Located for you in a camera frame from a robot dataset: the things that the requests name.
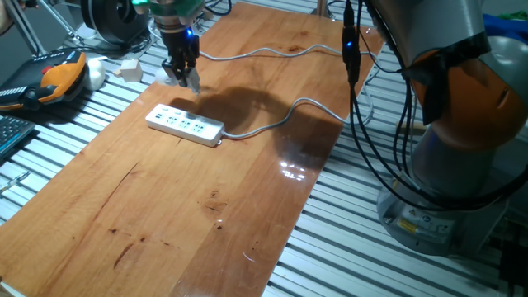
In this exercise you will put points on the thin support pole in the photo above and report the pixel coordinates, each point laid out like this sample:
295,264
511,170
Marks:
323,8

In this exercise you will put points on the white power strip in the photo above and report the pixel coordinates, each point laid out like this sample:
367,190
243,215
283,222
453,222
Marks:
181,123

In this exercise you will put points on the white bulb holder with bulb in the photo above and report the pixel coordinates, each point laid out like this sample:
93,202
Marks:
191,78

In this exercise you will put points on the orange and black teach pendant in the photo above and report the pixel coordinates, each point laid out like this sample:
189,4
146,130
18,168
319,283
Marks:
53,78

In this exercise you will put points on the silver metal stand leg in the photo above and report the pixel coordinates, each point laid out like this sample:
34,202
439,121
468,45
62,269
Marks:
66,20
24,26

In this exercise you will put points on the white house-shaped block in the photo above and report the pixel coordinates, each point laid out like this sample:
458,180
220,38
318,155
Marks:
131,71

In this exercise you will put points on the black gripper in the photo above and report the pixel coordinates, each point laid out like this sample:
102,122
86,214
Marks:
177,45

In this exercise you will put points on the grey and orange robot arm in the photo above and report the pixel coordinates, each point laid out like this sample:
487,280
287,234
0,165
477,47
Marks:
453,24

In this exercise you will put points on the glossy wooden board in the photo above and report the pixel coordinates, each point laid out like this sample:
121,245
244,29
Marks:
165,206

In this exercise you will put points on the small metal pen tool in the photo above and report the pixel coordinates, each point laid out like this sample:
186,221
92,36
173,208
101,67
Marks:
14,181

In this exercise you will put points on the black keyboard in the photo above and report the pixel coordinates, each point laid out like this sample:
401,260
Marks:
12,132

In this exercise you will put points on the black connector with blue light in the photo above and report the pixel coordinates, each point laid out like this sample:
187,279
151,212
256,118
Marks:
351,57

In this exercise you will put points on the small plain wooden piece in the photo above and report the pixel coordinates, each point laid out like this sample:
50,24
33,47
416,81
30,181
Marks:
116,73

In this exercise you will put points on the blue bag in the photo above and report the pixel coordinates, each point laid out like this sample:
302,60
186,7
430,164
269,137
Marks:
503,24

